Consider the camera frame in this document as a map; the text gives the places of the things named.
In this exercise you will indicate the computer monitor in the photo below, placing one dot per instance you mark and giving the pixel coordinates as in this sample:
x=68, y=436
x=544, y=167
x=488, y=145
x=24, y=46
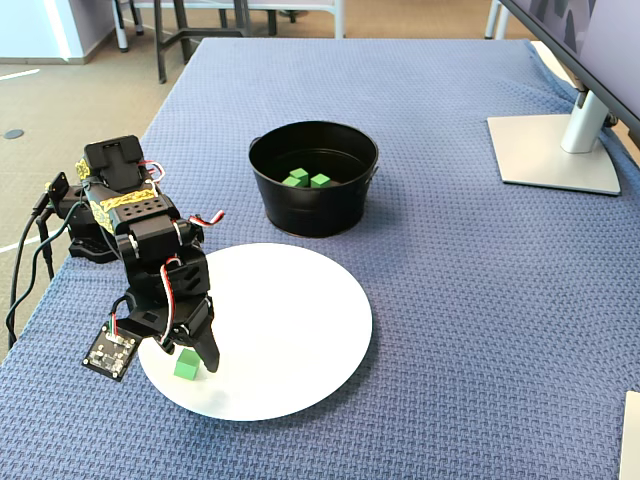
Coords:
x=615, y=40

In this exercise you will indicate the black wrist camera circuit board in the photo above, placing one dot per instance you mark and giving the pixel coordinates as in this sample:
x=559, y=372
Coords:
x=107, y=355

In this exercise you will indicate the blue woven cloth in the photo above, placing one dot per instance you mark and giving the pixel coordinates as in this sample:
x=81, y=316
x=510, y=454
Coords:
x=450, y=300

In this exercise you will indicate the white flat object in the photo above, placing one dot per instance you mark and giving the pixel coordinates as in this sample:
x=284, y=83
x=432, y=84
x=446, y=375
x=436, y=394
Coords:
x=631, y=440

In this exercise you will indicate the white round plate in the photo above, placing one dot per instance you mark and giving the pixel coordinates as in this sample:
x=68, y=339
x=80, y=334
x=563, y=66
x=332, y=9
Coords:
x=290, y=325

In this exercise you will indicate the black metal bucket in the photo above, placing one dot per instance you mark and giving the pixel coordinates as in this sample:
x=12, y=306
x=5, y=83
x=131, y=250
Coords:
x=310, y=210

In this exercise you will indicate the white table leg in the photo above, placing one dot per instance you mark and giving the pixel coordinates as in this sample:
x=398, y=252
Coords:
x=339, y=20

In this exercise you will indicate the grey table leg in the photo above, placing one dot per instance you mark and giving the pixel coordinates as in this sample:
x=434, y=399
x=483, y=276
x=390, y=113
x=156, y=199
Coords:
x=491, y=20

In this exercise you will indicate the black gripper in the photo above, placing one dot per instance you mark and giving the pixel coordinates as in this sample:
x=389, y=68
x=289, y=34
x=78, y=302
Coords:
x=196, y=321

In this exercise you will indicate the black table leg frame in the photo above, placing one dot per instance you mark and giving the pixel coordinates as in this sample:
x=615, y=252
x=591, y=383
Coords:
x=159, y=30

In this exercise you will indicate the green cube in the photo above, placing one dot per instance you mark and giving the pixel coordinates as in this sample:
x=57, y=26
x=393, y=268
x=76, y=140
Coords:
x=320, y=180
x=299, y=175
x=186, y=367
x=289, y=181

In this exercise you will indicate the dark round floor outlet cover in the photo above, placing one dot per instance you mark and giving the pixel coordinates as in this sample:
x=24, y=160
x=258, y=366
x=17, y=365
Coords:
x=13, y=133

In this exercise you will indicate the light grey chair leg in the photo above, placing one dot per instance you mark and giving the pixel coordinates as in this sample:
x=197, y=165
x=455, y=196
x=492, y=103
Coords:
x=121, y=25

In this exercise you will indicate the silver monitor stand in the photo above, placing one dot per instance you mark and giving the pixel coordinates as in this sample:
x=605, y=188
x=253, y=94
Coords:
x=550, y=160

